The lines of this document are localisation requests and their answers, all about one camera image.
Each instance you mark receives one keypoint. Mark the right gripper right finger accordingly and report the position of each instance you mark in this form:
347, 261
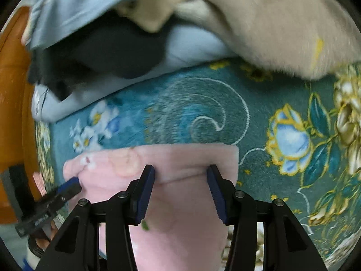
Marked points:
287, 245

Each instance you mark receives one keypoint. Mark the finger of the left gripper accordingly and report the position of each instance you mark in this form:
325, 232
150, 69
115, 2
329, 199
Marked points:
69, 189

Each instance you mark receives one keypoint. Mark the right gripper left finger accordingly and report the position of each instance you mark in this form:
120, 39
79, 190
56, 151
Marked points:
96, 236

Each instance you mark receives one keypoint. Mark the pink fleece flower garment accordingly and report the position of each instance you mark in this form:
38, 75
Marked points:
182, 230

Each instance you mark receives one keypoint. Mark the left hand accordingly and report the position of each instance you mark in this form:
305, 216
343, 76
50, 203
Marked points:
50, 230

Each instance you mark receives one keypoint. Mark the wooden headboard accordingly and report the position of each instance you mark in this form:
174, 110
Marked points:
17, 125

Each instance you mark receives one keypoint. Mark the teal floral plush blanket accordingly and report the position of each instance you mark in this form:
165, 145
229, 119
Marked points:
297, 140

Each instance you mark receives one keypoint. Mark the black white striped garment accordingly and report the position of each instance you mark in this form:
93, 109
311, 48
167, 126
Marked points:
111, 44

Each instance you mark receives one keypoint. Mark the grey daisy print quilt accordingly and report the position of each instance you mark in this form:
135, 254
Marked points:
51, 21

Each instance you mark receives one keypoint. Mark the beige plush blanket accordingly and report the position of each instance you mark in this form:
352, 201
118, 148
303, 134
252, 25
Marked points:
306, 38

